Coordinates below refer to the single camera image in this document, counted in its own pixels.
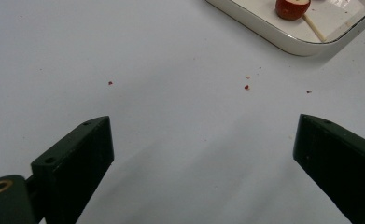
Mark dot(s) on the red hawthorn fruit piece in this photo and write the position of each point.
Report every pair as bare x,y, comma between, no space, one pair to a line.
290,11

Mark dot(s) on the thin wooden skewer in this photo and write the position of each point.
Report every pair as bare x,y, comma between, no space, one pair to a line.
314,28

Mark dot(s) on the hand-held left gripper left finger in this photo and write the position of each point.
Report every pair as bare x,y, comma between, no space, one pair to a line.
77,161

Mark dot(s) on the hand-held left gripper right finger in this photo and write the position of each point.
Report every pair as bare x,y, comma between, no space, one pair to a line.
342,168

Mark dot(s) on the white enamel tray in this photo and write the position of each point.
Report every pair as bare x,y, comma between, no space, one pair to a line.
264,25

